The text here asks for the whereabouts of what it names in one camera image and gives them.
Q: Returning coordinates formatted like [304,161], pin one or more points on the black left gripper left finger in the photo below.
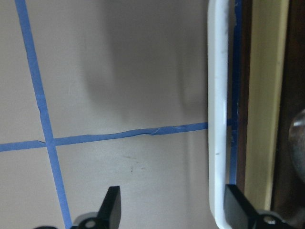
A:
[110,211]

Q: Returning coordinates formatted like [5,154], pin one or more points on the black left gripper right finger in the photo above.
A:
[239,213]

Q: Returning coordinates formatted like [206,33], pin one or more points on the wooden drawer with dark front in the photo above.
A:
[272,117]

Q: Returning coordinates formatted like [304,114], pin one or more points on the white plastic bar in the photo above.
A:
[217,41]

